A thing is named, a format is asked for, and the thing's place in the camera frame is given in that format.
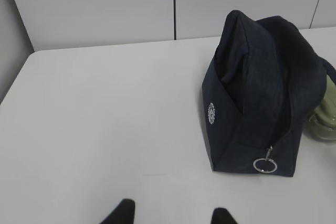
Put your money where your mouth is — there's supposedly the dark blue zippered lunch bag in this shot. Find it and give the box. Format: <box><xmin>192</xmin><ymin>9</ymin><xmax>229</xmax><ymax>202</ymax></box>
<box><xmin>202</xmin><ymin>10</ymin><xmax>335</xmax><ymax>177</ymax></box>

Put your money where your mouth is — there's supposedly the green lidded glass food container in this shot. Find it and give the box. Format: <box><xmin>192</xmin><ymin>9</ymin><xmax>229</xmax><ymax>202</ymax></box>
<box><xmin>308</xmin><ymin>75</ymin><xmax>335</xmax><ymax>141</ymax></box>

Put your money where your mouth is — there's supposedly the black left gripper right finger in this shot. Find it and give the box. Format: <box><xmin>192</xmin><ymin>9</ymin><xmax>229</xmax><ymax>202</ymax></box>
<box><xmin>213</xmin><ymin>208</ymin><xmax>236</xmax><ymax>224</ymax></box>

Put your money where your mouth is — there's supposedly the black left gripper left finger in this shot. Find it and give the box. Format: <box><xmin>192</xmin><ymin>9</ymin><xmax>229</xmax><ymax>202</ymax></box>
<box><xmin>101</xmin><ymin>198</ymin><xmax>135</xmax><ymax>224</ymax></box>

